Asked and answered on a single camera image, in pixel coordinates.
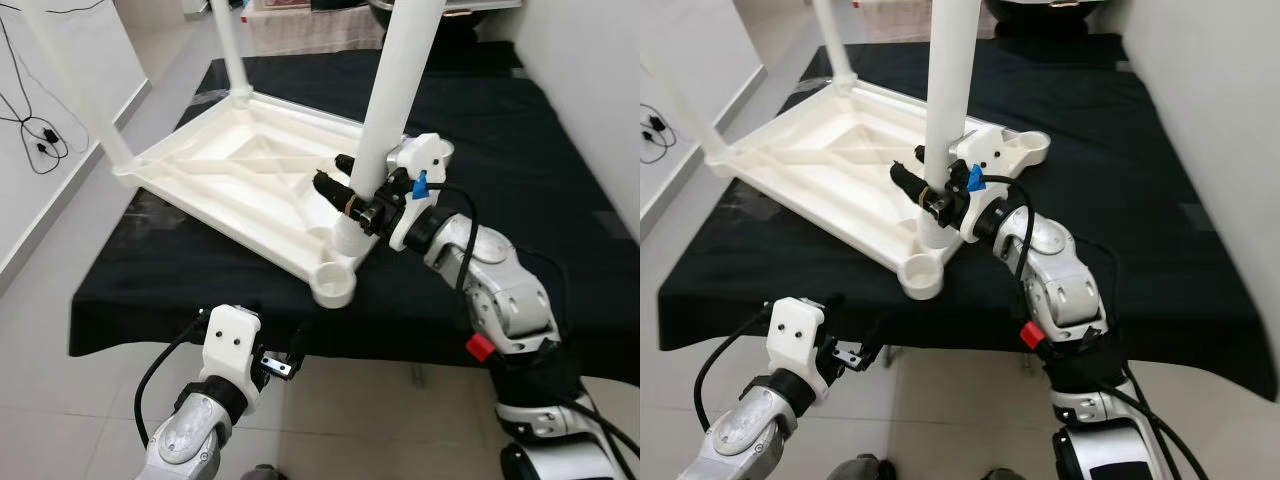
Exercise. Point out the red printed box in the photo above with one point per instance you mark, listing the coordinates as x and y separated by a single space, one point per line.
285 4

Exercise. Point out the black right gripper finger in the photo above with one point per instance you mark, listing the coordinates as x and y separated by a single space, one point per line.
910 182
922 156
335 190
345 163

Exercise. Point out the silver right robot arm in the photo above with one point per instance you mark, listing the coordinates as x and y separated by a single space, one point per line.
1065 290
500 290

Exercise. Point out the silver robot left leg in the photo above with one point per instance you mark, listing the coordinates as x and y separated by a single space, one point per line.
262 473
862 468

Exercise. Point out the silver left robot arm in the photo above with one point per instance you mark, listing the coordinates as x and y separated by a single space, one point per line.
195 430
745 430

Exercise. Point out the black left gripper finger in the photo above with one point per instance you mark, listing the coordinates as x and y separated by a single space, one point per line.
300 345
832 302
874 340

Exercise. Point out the black wok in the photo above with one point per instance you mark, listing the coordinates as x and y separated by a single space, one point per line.
1045 6
470 8

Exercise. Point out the silver robot leg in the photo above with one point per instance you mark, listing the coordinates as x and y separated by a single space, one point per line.
262 473
1002 474
862 468

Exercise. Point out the yellow rubber band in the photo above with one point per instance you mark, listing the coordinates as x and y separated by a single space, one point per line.
350 206
925 197

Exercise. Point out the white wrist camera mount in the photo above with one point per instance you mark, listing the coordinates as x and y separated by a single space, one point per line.
795 340
985 155
230 345
420 160

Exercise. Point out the beige stone ledge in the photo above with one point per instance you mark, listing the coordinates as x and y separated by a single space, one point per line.
310 30
900 20

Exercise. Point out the white plastic table top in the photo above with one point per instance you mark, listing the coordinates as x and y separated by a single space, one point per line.
240 170
830 160

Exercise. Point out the black power adapter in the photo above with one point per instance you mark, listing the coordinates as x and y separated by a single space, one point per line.
45 135
657 125

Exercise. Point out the silver robot right leg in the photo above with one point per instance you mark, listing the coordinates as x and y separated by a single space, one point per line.
1002 474

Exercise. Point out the black table cloth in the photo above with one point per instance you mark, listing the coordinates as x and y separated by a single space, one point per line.
520 250
1120 250

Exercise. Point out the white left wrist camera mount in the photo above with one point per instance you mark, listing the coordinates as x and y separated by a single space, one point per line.
795 340
230 345

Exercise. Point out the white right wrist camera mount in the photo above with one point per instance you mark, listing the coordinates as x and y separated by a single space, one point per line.
420 160
985 155

